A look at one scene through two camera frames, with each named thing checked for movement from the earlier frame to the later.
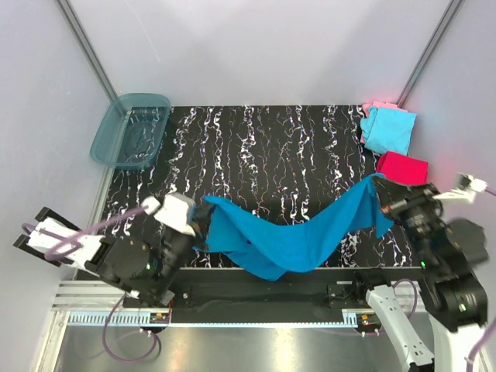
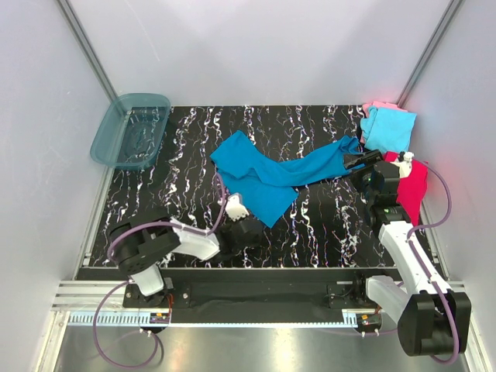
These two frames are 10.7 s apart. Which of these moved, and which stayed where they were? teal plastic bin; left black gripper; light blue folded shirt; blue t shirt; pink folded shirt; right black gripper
Moved: blue t shirt; right black gripper; left black gripper
Stayed: teal plastic bin; pink folded shirt; light blue folded shirt
